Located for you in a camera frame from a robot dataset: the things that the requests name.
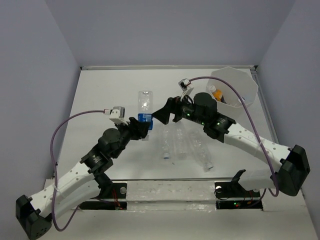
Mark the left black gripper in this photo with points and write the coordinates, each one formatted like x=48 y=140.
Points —
x=138 y=129

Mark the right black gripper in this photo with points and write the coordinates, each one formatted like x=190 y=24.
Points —
x=173 y=105

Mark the clear bottle white cap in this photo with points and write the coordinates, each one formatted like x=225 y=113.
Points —
x=166 y=143

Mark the blue label bottle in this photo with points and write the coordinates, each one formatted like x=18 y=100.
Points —
x=145 y=109

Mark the clear bottle grey cap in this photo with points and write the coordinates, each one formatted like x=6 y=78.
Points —
x=181 y=143

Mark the orange juice bottle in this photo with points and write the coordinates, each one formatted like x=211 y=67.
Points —
x=217 y=94

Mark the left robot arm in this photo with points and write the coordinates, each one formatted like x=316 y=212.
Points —
x=35 y=213

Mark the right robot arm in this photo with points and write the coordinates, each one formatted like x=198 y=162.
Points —
x=288 y=167

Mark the white plastic bin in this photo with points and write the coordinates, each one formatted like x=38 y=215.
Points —
x=242 y=82

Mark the clear bottle right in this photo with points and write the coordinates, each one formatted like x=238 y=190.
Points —
x=200 y=150

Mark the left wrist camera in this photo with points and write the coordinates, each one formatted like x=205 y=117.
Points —
x=117 y=115

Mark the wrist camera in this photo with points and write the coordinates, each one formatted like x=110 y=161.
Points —
x=117 y=115
x=186 y=86

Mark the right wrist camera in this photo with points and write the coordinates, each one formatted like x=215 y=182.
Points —
x=186 y=86

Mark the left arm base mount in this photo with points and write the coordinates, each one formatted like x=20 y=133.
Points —
x=113 y=200

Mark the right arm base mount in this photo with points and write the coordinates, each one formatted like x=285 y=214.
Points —
x=232 y=196

